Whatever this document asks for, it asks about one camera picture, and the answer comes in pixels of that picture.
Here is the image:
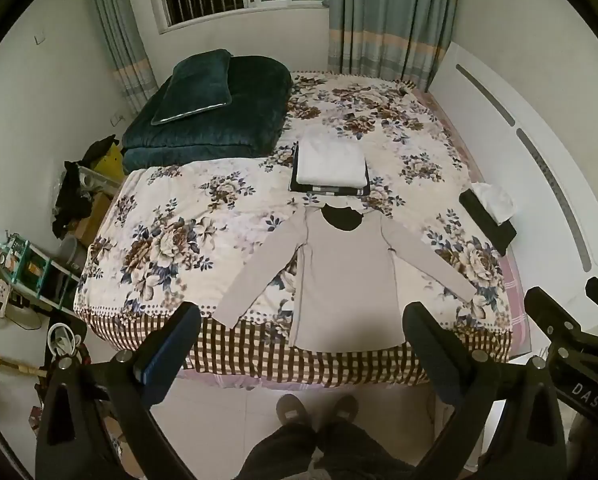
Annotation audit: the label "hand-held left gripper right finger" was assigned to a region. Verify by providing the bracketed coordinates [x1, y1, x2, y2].
[402, 302, 566, 480]

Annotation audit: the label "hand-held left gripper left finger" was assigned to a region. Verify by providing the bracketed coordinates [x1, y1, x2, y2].
[35, 302, 202, 480]

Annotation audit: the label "beige long-sleeve shirt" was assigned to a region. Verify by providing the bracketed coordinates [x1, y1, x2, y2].
[214, 204, 478, 352]

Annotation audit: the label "stack of folded clothes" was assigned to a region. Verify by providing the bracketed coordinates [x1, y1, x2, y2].
[289, 142, 372, 196]

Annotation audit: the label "person's right shoe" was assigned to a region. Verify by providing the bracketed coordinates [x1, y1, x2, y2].
[323, 394, 360, 427]

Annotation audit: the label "person's shoe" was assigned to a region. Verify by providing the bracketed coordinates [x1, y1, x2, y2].
[276, 393, 314, 430]
[323, 394, 360, 427]

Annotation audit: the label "floral bedspread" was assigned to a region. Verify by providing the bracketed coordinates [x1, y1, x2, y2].
[73, 70, 512, 387]

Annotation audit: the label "black tissue box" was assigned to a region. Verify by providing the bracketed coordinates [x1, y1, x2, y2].
[459, 182, 518, 257]

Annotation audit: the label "grey bucket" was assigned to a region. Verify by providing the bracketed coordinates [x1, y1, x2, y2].
[58, 236, 88, 273]

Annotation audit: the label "person's left shoe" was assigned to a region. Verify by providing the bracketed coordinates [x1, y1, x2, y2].
[276, 393, 314, 430]

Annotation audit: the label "person's dark pants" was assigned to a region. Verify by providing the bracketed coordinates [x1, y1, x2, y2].
[238, 419, 432, 480]

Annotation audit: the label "white headboard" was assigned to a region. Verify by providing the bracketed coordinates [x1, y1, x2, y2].
[427, 41, 598, 318]

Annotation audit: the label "green white shelf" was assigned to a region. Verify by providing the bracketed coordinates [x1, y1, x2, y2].
[3, 231, 82, 312]

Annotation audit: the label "wooden stick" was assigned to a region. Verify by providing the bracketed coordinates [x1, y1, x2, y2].
[0, 348, 48, 379]

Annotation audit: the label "cardboard box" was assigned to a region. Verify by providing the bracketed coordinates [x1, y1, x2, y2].
[73, 191, 114, 247]

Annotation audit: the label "black clothing heap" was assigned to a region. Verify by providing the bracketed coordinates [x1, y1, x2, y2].
[52, 134, 118, 240]

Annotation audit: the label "yellow box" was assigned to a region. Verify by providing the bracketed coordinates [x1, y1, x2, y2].
[91, 144, 126, 182]

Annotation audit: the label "folded white cloth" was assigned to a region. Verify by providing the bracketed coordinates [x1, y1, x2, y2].
[296, 136, 369, 187]

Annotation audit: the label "dark green quilt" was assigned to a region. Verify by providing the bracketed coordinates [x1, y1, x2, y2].
[122, 55, 294, 173]

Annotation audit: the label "dark green pillow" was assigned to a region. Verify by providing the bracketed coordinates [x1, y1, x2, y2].
[151, 49, 233, 126]

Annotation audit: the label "grey striped curtain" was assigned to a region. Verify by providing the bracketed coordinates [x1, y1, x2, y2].
[327, 0, 464, 94]
[85, 0, 158, 117]

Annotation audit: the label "white coiled cable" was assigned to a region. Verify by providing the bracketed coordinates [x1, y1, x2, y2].
[46, 322, 81, 362]

